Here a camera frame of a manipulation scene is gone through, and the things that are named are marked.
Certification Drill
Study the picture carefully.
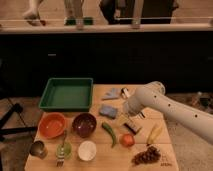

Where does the orange bowl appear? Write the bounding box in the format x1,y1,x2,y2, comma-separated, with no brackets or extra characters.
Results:
38,112,67,139

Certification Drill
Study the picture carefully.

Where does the purple bowl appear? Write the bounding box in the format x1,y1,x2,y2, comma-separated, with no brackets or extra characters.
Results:
72,113,97,138

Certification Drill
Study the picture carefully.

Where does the green chili pepper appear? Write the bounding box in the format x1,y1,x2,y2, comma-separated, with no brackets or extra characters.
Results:
101,122,117,148

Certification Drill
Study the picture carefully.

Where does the bunch of dark grapes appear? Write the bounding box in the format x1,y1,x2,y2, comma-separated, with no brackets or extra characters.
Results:
132,146,161,165

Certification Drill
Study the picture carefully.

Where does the blue sponge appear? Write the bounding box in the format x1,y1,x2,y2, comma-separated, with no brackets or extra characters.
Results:
99,105,118,119

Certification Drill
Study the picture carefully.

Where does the green plastic tray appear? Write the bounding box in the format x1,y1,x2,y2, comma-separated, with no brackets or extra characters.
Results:
39,78,93,112

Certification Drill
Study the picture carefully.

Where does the silver fork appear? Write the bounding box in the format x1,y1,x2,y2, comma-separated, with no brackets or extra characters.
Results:
56,130,67,167

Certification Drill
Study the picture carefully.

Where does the red tomato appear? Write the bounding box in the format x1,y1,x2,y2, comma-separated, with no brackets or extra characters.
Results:
120,134,135,147

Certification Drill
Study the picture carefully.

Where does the metal cup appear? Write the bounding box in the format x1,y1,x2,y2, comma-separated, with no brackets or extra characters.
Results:
30,141,48,159

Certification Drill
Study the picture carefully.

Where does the wooden scrub brush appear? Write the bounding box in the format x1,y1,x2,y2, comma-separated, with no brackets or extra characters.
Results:
121,116,141,135

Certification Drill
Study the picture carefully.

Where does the white handled knife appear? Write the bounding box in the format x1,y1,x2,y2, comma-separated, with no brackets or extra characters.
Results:
121,87,145,118

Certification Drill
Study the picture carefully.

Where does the white small bowl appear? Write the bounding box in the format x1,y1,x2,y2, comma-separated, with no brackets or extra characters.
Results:
78,141,97,161

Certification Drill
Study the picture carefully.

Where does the green small plate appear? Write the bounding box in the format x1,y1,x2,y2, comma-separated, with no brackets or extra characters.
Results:
56,142,72,159

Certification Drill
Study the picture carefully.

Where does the grey folded cloth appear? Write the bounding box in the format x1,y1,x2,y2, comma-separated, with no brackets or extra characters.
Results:
102,88,120,100

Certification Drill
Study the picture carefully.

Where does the black tripod stand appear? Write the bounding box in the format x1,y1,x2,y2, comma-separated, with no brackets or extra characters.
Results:
0,103,37,142

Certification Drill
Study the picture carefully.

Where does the yellow banana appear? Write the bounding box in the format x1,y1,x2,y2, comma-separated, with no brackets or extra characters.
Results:
146,124,163,145

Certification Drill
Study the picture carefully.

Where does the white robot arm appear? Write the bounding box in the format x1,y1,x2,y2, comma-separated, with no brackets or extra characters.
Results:
123,81,213,145

